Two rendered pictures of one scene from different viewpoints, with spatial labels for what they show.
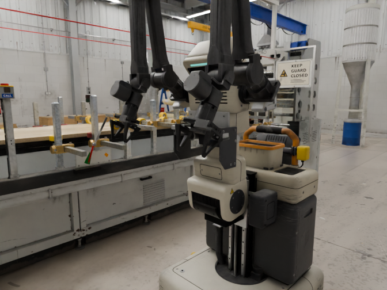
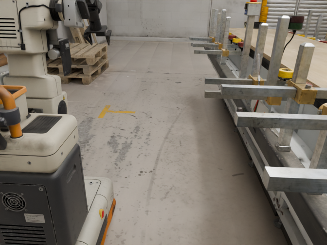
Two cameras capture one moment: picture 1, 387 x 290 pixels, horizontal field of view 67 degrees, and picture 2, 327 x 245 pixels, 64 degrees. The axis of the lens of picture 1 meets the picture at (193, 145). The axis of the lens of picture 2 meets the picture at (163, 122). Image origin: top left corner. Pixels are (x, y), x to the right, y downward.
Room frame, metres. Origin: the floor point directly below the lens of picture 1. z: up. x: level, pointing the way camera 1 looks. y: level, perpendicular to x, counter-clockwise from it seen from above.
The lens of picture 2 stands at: (2.52, -0.46, 1.22)
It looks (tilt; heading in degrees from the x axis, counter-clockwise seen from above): 25 degrees down; 138
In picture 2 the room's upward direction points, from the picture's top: 1 degrees clockwise
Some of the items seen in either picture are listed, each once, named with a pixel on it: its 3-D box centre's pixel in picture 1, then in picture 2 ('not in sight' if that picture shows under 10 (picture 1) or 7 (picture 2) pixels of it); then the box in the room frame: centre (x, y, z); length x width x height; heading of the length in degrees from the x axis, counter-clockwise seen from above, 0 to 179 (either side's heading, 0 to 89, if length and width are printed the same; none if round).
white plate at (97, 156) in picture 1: (94, 157); (258, 109); (1.95, 0.68, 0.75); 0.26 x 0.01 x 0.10; 135
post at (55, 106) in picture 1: (58, 140); (255, 70); (1.81, 0.85, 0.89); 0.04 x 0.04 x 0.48; 45
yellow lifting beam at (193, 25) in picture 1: (216, 30); not in sight; (6.92, -0.51, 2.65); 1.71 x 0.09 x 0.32; 135
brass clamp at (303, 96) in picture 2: not in sight; (299, 90); (2.18, 0.48, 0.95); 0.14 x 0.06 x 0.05; 135
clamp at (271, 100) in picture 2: (98, 142); (271, 95); (2.01, 0.66, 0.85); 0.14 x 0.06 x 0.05; 135
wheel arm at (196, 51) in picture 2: not in sight; (218, 52); (1.09, 1.49, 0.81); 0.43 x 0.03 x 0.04; 45
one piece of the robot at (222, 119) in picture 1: (205, 137); (37, 50); (1.19, -0.05, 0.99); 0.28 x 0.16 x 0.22; 45
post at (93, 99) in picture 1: (95, 130); (272, 74); (1.99, 0.67, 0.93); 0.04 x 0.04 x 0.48; 45
